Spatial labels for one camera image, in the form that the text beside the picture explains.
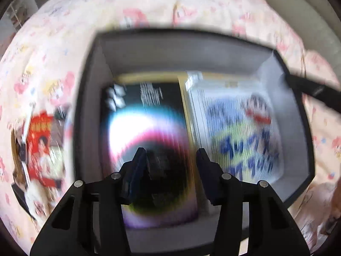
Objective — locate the black book with colourful circle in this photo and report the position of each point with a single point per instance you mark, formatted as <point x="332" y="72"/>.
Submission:
<point x="149" y="128"/>

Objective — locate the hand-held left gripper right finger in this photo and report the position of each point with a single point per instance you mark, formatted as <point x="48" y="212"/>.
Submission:
<point x="206" y="176"/>

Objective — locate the pink printed blanket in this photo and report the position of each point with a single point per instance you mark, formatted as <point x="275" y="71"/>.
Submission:
<point x="133" y="5"/>

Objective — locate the white shelf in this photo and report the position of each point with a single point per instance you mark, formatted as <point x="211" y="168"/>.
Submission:
<point x="16" y="16"/>

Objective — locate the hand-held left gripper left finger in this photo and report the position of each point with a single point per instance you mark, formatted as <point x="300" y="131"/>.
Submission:
<point x="137" y="173"/>

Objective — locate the black storage box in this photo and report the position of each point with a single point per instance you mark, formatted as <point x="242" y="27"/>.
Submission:
<point x="186" y="56"/>

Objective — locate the red printed packet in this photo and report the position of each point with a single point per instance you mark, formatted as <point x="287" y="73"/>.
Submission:
<point x="40" y="138"/>

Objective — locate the grey padded bed frame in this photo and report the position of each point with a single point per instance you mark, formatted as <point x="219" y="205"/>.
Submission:
<point x="306" y="10"/>

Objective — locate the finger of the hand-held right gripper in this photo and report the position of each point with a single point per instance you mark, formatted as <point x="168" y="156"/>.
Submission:
<point x="314" y="89"/>

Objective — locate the white card with blue print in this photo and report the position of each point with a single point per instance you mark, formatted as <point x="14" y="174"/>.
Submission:
<point x="239" y="128"/>

